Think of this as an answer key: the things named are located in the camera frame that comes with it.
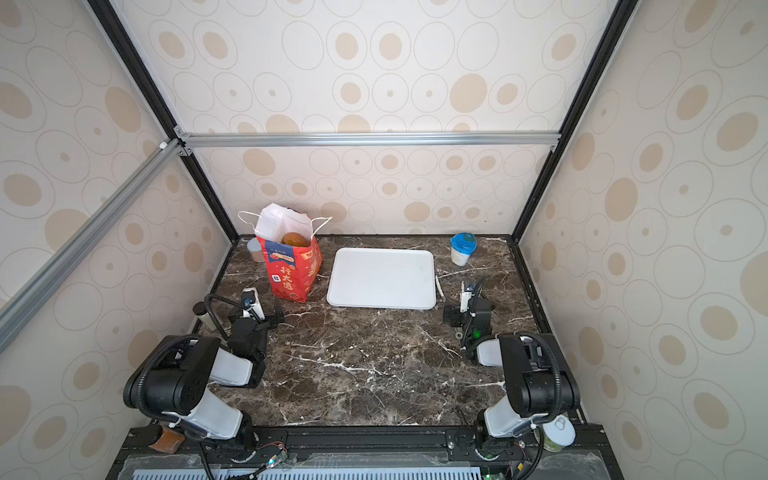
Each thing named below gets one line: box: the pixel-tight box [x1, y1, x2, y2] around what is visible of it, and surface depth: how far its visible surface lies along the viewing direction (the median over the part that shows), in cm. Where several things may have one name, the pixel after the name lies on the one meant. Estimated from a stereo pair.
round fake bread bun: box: [281, 232, 311, 247], surface depth 105 cm
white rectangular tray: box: [326, 248, 437, 310], surface depth 108 cm
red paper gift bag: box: [238, 203, 333, 303], surface depth 94 cm
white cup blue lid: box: [450, 232, 478, 266], surface depth 108 cm
